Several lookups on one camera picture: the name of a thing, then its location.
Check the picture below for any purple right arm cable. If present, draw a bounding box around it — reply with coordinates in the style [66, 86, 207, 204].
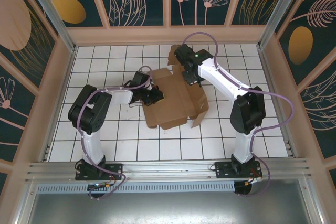
[182, 32, 294, 198]

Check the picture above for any brown cardboard box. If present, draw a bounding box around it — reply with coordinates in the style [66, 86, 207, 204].
[143, 44, 210, 131]

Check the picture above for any small connector with orange wires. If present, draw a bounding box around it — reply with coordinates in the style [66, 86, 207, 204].
[245, 175, 264, 186]

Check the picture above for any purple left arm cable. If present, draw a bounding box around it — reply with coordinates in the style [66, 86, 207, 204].
[81, 66, 158, 201]

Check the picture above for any grey slotted cable duct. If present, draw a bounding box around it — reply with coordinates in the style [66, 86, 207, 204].
[36, 182, 236, 193]

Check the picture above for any aluminium side rail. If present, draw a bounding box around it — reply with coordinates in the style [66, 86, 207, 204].
[257, 47, 299, 158]
[41, 47, 78, 162]

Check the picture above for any aluminium mounting rail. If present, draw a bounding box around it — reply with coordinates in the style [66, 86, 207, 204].
[25, 158, 313, 183]

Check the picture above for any grey sheet metal panel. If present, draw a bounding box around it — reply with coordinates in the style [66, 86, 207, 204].
[15, 192, 323, 224]

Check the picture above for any small circuit board with wires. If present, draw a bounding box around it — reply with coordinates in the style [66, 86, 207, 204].
[87, 182, 118, 191]

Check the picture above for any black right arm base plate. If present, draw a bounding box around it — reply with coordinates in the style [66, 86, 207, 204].
[214, 161, 263, 180]

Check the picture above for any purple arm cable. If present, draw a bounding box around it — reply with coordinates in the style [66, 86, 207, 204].
[81, 66, 158, 201]
[182, 32, 294, 198]

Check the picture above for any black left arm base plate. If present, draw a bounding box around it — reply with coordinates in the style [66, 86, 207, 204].
[75, 163, 124, 182]

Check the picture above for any aluminium corner post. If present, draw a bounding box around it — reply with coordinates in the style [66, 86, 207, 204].
[20, 0, 78, 53]
[257, 0, 305, 49]

